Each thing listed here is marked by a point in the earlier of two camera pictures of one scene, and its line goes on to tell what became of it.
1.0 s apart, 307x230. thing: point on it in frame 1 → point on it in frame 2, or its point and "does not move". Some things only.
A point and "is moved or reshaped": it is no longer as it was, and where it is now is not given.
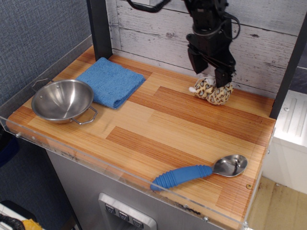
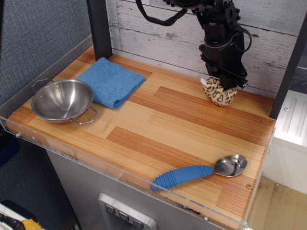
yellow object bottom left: (30, 224) does not move
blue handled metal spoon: (227, 166) does not move
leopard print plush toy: (206, 87) is moved or reshaped
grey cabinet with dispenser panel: (100, 200) does not move
